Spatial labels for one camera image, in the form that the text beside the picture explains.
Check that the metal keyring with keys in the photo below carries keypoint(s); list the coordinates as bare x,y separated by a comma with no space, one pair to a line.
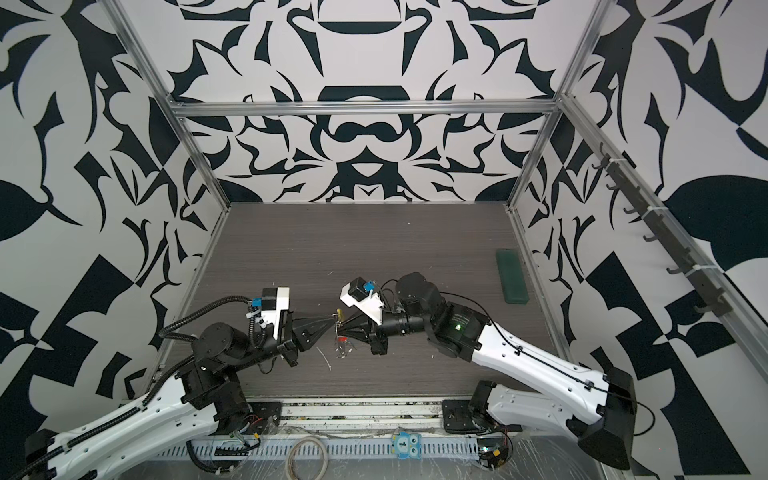
343,346

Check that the blue monster sticker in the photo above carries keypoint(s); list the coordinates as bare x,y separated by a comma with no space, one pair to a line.
407,446

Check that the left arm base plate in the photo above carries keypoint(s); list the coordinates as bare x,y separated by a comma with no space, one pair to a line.
257,418

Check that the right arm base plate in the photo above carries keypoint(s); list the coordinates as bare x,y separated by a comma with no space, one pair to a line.
458,419

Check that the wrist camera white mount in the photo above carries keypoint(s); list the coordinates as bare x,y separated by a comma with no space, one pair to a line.
265,312
364,295

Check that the white tape roll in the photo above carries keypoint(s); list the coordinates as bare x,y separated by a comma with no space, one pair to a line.
307,449

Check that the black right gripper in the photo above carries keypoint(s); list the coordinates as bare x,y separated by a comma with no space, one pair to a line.
375,335

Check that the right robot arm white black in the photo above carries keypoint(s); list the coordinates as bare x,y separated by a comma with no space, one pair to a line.
596,410

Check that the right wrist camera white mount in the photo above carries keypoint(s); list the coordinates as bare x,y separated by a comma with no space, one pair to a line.
364,295

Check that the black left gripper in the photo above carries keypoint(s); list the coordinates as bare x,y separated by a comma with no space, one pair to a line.
289,335

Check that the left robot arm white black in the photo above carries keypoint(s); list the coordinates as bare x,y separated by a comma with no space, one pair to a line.
199,396

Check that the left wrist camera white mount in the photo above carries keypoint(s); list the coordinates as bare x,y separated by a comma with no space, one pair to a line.
265,312

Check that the green rectangular plastic case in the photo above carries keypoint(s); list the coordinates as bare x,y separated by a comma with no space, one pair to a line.
511,276

